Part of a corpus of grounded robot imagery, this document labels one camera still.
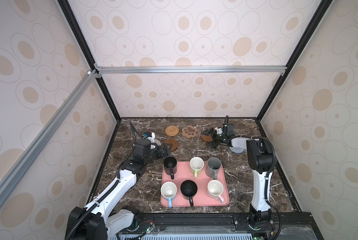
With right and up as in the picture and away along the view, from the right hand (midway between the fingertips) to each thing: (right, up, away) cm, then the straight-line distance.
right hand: (204, 136), depth 103 cm
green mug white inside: (-7, -16, -15) cm, 23 cm away
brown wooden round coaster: (+1, -1, -7) cm, 7 cm away
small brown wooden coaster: (-21, -4, +2) cm, 22 cm away
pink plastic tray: (-4, -33, -20) cm, 39 cm away
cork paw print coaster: (-10, +3, +7) cm, 13 cm away
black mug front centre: (-11, -28, -20) cm, 36 cm away
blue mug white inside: (-22, -29, -21) cm, 42 cm away
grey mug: (+3, -17, -15) cm, 23 cm away
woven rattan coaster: (-23, +4, +10) cm, 25 cm away
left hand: (-22, -4, -24) cm, 32 cm away
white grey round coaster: (-32, -3, +2) cm, 33 cm away
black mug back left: (-22, -17, -13) cm, 31 cm away
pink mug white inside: (+3, -28, -21) cm, 36 cm away
